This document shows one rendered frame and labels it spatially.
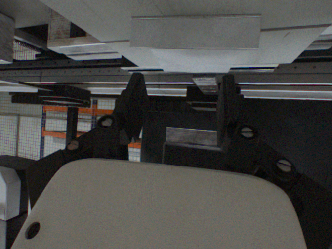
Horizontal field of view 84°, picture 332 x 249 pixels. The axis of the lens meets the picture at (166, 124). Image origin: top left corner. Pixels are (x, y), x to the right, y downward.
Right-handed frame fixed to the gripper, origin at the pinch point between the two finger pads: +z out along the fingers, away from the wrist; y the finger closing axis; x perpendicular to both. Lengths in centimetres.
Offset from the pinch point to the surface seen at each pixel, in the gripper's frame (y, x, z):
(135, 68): -7.8, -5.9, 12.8
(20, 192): -28.0, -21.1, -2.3
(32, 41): -51, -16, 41
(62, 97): -40, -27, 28
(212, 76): 3.1, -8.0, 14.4
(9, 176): -29.1, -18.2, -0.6
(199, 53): 1.0, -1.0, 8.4
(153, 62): -4.5, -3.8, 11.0
